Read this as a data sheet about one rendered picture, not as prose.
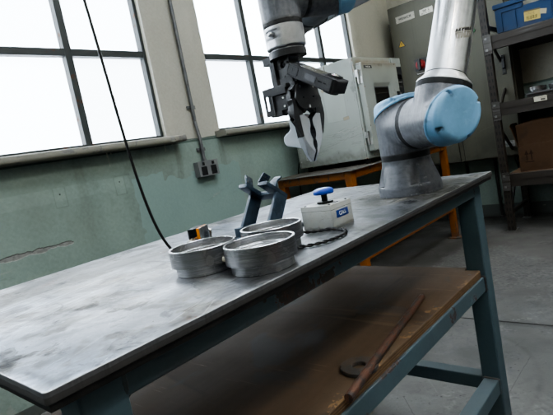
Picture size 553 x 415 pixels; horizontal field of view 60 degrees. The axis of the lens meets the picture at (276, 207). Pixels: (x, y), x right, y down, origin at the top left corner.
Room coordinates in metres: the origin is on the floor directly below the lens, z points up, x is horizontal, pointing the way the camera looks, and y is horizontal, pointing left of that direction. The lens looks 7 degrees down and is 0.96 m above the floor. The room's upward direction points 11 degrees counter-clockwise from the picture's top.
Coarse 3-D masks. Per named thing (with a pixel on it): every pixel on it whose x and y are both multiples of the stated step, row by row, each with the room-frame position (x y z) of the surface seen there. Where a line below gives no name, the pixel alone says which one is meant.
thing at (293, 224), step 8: (256, 224) 0.84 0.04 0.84; (264, 224) 0.85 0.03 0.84; (272, 224) 0.85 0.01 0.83; (280, 224) 0.84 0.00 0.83; (288, 224) 0.84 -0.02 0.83; (296, 224) 0.77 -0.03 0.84; (240, 232) 0.78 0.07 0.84; (248, 232) 0.76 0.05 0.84; (256, 232) 0.75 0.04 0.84; (264, 232) 0.75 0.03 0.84; (296, 232) 0.76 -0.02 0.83; (296, 240) 0.77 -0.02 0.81
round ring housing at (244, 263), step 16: (240, 240) 0.71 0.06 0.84; (256, 240) 0.72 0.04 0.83; (272, 240) 0.71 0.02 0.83; (288, 240) 0.64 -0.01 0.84; (240, 256) 0.63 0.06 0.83; (256, 256) 0.62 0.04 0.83; (272, 256) 0.63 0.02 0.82; (288, 256) 0.64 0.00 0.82; (240, 272) 0.64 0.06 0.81; (256, 272) 0.63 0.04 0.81; (272, 272) 0.63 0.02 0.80
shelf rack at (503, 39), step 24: (480, 0) 3.68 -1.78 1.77; (480, 24) 3.70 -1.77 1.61; (552, 24) 3.39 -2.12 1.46; (552, 96) 3.42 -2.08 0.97; (504, 144) 3.69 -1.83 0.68; (504, 168) 3.68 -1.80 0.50; (552, 168) 3.53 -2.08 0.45; (504, 192) 3.70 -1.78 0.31; (528, 192) 4.06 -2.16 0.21; (528, 216) 4.05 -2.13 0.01
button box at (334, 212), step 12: (312, 204) 0.93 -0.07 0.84; (324, 204) 0.89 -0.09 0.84; (336, 204) 0.88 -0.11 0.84; (348, 204) 0.91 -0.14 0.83; (312, 216) 0.90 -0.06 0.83; (324, 216) 0.88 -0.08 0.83; (336, 216) 0.88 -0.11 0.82; (348, 216) 0.91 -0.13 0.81; (312, 228) 0.90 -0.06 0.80; (324, 228) 0.88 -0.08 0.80
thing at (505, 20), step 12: (516, 0) 3.59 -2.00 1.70; (540, 0) 3.52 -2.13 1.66; (552, 0) 3.47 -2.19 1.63; (504, 12) 3.67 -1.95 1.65; (516, 12) 3.62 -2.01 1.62; (528, 12) 3.57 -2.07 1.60; (540, 12) 3.52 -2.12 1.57; (552, 12) 3.48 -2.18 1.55; (504, 24) 3.67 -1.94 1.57; (516, 24) 3.62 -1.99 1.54; (528, 24) 3.57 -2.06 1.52
